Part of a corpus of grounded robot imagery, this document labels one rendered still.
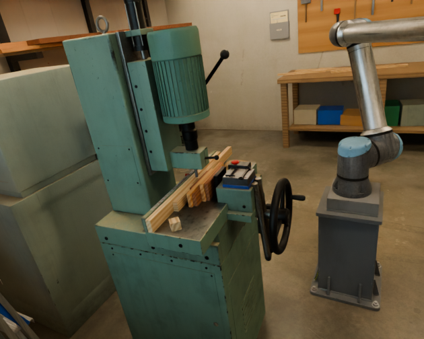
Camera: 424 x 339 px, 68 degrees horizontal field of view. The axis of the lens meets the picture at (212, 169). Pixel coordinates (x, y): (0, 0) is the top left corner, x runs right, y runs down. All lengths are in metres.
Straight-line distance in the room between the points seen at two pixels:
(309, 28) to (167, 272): 3.60
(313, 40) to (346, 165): 2.86
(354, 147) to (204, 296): 0.97
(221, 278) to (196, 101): 0.64
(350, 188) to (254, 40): 3.21
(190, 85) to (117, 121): 0.33
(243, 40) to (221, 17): 0.45
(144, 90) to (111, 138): 0.25
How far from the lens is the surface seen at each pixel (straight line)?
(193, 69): 1.10
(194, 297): 1.37
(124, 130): 1.25
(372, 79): 1.81
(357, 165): 1.68
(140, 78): 1.19
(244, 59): 4.67
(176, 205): 1.16
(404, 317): 2.07
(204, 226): 1.06
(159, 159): 1.25
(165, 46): 1.09
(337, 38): 1.69
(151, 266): 1.38
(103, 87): 1.25
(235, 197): 1.14
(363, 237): 1.80
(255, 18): 4.57
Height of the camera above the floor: 1.49
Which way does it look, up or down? 24 degrees down
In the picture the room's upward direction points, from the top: 8 degrees counter-clockwise
